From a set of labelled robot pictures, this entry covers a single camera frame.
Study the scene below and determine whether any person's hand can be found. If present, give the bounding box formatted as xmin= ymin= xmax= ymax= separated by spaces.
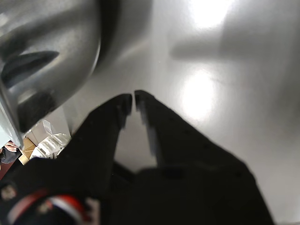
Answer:
xmin=5 ymin=142 xmax=18 ymax=153

